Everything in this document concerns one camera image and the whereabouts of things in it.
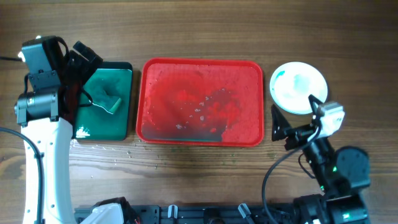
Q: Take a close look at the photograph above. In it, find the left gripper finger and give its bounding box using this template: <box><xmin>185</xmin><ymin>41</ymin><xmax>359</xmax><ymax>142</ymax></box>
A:
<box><xmin>78</xmin><ymin>88</ymin><xmax>93</xmax><ymax>108</ymax></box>
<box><xmin>73</xmin><ymin>41</ymin><xmax>103</xmax><ymax>78</ymax></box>

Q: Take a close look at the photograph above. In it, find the white plate top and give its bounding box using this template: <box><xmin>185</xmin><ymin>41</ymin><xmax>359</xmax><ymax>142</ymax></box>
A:
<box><xmin>269</xmin><ymin>62</ymin><xmax>328</xmax><ymax>114</ymax></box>

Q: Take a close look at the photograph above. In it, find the green scrubbing sponge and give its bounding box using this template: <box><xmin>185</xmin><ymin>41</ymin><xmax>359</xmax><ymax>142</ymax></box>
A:
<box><xmin>88</xmin><ymin>85</ymin><xmax>122</xmax><ymax>114</ymax></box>

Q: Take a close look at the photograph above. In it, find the black tray with green water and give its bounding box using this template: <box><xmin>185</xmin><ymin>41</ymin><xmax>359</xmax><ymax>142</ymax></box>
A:
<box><xmin>72</xmin><ymin>62</ymin><xmax>134</xmax><ymax>141</ymax></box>

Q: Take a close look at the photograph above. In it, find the red plastic tray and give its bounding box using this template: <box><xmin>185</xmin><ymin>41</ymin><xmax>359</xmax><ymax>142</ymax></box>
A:
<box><xmin>136</xmin><ymin>58</ymin><xmax>264</xmax><ymax>147</ymax></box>

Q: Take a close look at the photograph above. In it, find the black cable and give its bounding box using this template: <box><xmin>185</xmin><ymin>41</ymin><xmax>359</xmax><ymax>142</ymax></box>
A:
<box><xmin>0</xmin><ymin>55</ymin><xmax>46</xmax><ymax>224</ymax></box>
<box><xmin>261</xmin><ymin>126</ymin><xmax>323</xmax><ymax>224</ymax></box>

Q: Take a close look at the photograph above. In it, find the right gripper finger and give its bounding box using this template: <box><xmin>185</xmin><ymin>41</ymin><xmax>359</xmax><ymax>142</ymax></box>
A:
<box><xmin>308</xmin><ymin>95</ymin><xmax>323</xmax><ymax>115</ymax></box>
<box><xmin>271</xmin><ymin>105</ymin><xmax>294</xmax><ymax>141</ymax></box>

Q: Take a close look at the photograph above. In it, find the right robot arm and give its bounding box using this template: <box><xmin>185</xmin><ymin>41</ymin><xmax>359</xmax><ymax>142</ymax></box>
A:
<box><xmin>262</xmin><ymin>95</ymin><xmax>371</xmax><ymax>223</ymax></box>

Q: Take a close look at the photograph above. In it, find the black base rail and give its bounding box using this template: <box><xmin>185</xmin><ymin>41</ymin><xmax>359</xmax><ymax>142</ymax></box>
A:
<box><xmin>75</xmin><ymin>203</ymin><xmax>299</xmax><ymax>224</ymax></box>

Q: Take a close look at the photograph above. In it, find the right black cable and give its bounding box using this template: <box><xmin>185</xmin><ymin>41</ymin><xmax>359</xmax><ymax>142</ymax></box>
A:
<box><xmin>261</xmin><ymin>126</ymin><xmax>323</xmax><ymax>224</ymax></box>

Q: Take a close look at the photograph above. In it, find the left black cable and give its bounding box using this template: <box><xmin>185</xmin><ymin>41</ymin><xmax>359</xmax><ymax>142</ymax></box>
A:
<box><xmin>0</xmin><ymin>55</ymin><xmax>46</xmax><ymax>224</ymax></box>

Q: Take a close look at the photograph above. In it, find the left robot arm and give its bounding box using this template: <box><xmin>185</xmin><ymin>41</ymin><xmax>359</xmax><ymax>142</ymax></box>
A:
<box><xmin>14</xmin><ymin>36</ymin><xmax>133</xmax><ymax>223</ymax></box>

